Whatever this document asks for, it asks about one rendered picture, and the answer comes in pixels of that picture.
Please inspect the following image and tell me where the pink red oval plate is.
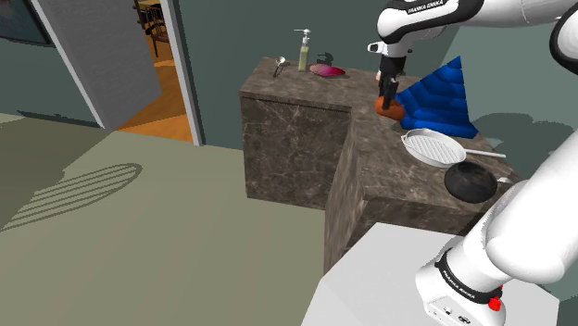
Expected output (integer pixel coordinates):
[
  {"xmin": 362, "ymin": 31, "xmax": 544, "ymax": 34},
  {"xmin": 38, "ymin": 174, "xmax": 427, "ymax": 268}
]
[{"xmin": 308, "ymin": 63, "xmax": 347, "ymax": 79}]

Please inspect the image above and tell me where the green soap dispenser bottle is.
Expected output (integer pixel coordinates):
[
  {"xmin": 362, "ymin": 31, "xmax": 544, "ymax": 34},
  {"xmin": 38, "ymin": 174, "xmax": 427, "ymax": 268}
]
[{"xmin": 294, "ymin": 28, "xmax": 313, "ymax": 73}]

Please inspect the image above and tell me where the white ribbed grill pan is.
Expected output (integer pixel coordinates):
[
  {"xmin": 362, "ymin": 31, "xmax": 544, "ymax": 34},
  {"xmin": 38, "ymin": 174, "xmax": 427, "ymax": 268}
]
[{"xmin": 400, "ymin": 128, "xmax": 508, "ymax": 169}]

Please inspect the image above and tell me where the black round pan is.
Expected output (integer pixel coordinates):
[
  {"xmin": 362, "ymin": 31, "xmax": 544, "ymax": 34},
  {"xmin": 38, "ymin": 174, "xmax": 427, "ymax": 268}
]
[{"xmin": 444, "ymin": 160, "xmax": 514, "ymax": 205}]

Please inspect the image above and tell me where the dark framed wall picture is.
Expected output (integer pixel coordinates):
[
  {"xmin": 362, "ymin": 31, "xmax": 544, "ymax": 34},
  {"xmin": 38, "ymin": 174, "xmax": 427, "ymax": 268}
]
[{"xmin": 0, "ymin": 0, "xmax": 54, "ymax": 46}]

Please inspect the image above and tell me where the light grey robot stand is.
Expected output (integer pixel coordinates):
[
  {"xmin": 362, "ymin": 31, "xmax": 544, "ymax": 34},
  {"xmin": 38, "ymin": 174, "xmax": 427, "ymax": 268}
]
[{"xmin": 300, "ymin": 221, "xmax": 561, "ymax": 326}]

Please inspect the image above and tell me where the blue draped cloth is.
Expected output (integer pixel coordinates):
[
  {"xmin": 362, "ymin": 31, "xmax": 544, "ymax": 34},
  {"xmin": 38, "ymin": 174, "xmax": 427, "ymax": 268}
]
[{"xmin": 396, "ymin": 55, "xmax": 480, "ymax": 140}]

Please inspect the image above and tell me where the dark wooden chair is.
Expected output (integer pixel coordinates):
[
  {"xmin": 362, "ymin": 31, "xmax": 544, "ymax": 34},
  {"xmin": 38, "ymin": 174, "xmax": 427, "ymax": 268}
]
[{"xmin": 132, "ymin": 0, "xmax": 170, "ymax": 59}]

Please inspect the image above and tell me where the orange round bread loaf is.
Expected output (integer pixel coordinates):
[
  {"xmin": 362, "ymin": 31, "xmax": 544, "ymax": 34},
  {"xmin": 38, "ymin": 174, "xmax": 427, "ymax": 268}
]
[{"xmin": 373, "ymin": 94, "xmax": 406, "ymax": 122}]

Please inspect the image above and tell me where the grey open door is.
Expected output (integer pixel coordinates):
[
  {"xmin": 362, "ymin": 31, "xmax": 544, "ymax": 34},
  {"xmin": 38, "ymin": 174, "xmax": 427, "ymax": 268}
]
[{"xmin": 29, "ymin": 0, "xmax": 164, "ymax": 132}]

